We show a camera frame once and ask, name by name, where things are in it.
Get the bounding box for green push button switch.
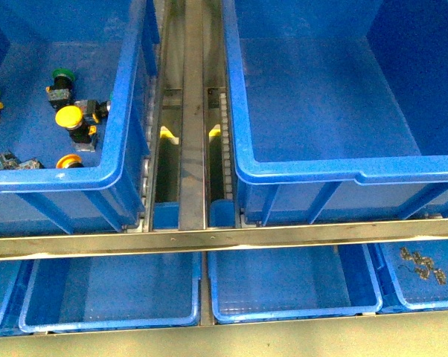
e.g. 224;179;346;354
46;68;75;112

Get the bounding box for yellow mushroom push button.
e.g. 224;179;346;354
55;105;97;152

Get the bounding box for metal shelf divider rail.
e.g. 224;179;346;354
179;1;206;231

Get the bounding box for black switch contact block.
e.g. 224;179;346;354
0;151;45;170

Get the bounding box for horizontal push button switch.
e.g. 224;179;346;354
74;100;111;125

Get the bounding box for small black metal parts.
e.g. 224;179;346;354
396;243;448;304

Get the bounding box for metal shelf front rail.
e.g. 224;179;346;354
0;219;448;261

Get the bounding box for blue middle upper bin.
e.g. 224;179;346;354
222;1;448;225

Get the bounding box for blue bin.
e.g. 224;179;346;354
208;245;383;324
222;1;448;225
19;253;202;333
0;1;159;237
368;240;448;314

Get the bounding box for blue lower left bin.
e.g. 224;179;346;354
19;253;202;333

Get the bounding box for blue left upper bin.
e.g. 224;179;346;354
0;1;159;237

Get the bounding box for blue lower right bin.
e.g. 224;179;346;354
368;240;448;314

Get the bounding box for blue lower middle bin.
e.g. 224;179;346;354
208;245;383;324

